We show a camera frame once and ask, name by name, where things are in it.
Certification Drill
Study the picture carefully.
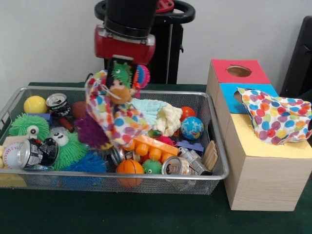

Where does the cream yellow cloth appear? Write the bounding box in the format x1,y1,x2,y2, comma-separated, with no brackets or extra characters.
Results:
155,103,184,137

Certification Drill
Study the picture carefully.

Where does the dark green table cloth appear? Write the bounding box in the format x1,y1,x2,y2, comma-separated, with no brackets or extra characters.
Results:
0,82,312,234

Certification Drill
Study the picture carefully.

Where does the green spiky ball with eyes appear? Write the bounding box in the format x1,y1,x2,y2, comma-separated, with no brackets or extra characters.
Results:
49,128,89,171

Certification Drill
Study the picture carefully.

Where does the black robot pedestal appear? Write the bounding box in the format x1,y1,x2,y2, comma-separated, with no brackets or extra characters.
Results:
95,0,195,84

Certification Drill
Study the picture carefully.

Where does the wooden box with three holes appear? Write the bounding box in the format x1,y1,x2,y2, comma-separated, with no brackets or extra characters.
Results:
206,59,312,212

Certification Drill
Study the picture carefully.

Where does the blue globe ball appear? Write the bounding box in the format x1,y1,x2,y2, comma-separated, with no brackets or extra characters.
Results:
181,116,205,140

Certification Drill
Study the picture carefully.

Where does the crushed silver can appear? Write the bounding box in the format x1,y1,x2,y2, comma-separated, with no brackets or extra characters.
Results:
161,156,197,177

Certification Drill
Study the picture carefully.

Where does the small orange basketball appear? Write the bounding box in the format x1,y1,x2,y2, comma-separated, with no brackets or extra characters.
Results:
116,159,144,189

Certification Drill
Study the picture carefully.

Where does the brown monkey toy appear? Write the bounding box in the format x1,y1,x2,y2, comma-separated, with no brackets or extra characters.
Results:
107,78,133,104

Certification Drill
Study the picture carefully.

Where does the purple spiky monster toy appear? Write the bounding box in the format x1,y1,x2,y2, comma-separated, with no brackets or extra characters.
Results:
76,115,110,149

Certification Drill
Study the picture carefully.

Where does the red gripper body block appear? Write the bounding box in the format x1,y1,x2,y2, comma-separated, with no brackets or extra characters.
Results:
95,25,156,65

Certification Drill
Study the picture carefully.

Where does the colourful patterned cloth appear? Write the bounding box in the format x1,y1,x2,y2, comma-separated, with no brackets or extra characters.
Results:
85,71,152,147
237,88,312,146

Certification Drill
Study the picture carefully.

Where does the yellow ball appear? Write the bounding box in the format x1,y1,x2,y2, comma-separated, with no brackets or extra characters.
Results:
24,96,48,115

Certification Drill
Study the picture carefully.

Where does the orange building block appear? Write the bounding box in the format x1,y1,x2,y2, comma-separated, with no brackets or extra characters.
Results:
124,136,179,161

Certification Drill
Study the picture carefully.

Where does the shallow clear bin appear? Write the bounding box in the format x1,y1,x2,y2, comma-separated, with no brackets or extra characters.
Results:
0,86,231,195

